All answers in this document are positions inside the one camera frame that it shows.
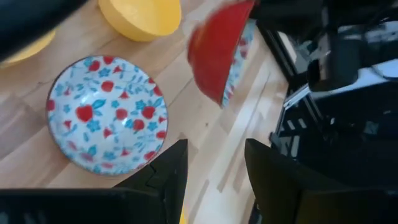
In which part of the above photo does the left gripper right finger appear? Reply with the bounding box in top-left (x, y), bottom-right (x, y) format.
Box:
top-left (244, 139), bottom-right (398, 224)

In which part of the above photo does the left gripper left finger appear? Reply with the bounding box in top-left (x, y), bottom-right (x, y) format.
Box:
top-left (0, 139), bottom-right (189, 224)

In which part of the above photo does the red floral mini bowl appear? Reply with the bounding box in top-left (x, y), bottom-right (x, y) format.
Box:
top-left (45, 55), bottom-right (169, 177)
top-left (187, 0), bottom-right (257, 109)

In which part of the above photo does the yellow plate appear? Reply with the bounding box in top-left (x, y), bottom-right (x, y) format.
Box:
top-left (0, 29), bottom-right (57, 68)

